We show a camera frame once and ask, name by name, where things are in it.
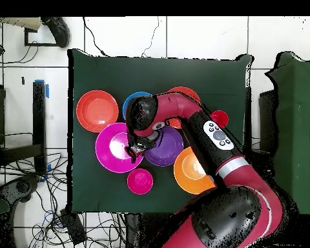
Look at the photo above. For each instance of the large magenta plastic bowl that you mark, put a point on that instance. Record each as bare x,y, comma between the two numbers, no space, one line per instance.
111,155

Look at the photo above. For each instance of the purple plastic bowl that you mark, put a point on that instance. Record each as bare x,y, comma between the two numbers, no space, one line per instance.
168,152

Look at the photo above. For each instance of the small crimson plastic bowl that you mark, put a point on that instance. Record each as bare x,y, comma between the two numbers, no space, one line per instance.
140,181

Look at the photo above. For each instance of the red-orange plastic bowl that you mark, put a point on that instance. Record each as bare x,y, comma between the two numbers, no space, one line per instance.
188,91
97,111

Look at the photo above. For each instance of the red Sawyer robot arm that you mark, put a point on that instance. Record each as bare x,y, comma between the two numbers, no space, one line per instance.
235,206

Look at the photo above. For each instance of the light blue plastic bowl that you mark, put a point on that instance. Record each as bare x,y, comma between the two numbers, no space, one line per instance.
130,99

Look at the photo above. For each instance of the large orange plastic bowl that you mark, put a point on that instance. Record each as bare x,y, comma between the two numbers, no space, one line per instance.
188,178

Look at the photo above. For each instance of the dark green tablecloth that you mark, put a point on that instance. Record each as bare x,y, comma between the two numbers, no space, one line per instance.
118,75

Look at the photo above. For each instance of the red plastic cup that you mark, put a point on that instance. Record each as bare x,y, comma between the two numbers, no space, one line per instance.
222,118

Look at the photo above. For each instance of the black power brick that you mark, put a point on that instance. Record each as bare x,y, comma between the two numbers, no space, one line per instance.
73,227

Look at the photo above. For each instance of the black office chair base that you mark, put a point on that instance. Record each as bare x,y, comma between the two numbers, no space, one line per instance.
23,186

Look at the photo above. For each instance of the black box beside table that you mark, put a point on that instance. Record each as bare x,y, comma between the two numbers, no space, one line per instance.
267,116

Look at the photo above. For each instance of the person's black shoe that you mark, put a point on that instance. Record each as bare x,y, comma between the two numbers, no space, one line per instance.
58,31

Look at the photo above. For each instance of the person's leg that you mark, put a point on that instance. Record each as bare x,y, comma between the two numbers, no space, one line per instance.
20,22

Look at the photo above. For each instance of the black bench frame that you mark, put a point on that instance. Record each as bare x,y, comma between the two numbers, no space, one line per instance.
38,116

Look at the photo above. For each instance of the black square floor frame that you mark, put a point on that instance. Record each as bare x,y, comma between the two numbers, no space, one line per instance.
31,44

